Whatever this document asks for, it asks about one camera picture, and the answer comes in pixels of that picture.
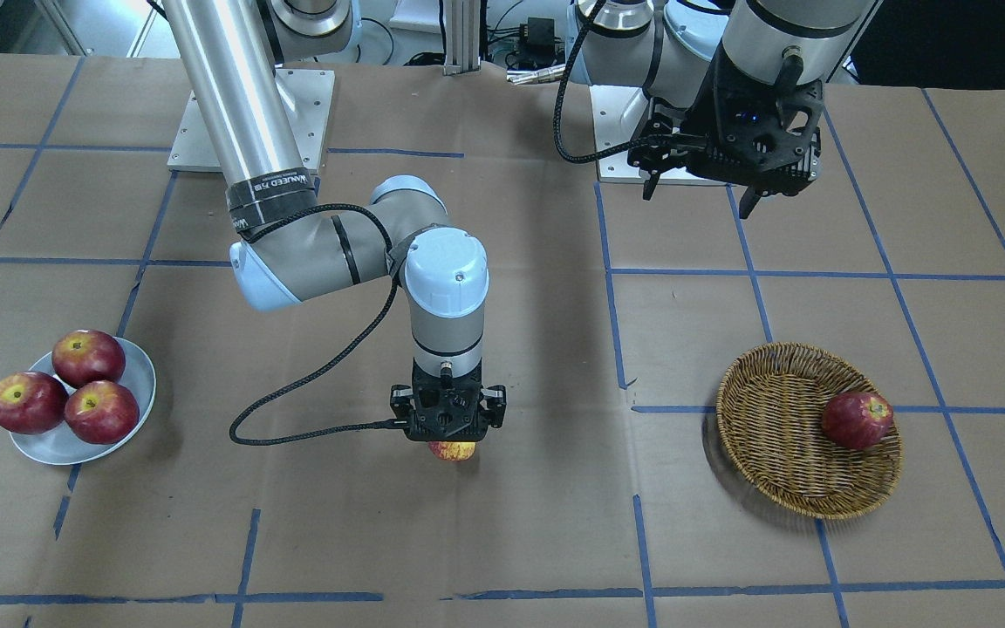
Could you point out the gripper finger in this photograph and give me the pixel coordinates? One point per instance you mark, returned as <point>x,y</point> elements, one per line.
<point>401,402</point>
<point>493,405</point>

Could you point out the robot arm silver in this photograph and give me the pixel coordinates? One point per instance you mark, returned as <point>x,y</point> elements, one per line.
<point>666,47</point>
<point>291,248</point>

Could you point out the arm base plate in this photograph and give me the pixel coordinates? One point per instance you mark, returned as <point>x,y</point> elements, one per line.
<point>616,112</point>
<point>252,123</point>

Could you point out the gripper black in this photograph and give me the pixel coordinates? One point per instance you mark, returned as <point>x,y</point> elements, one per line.
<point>701,112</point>

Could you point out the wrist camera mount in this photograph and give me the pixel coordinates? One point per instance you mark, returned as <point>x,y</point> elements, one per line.
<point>763,135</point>
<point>447,407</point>

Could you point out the black power adapter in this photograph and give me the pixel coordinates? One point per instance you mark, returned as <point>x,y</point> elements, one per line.
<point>537,37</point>

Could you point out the dark red basket apple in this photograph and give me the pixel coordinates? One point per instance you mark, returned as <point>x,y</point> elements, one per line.
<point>857,419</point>

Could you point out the red apple plate far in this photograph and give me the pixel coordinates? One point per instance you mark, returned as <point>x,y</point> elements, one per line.
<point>85,356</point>

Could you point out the red yellow apple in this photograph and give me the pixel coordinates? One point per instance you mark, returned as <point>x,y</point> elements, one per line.
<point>453,451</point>

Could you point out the red apple plate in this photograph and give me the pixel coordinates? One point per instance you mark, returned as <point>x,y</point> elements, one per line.
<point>31,402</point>
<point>102,412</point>
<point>85,356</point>

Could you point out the red apple plate near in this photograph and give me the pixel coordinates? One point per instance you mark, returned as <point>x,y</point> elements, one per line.
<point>102,412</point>

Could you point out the aluminium frame post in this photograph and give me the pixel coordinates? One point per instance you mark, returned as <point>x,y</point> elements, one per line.
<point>461,28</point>

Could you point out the wicker basket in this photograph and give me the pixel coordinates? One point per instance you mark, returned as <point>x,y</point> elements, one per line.
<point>769,407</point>

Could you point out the light blue plate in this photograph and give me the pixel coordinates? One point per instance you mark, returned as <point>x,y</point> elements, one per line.
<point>61,447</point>

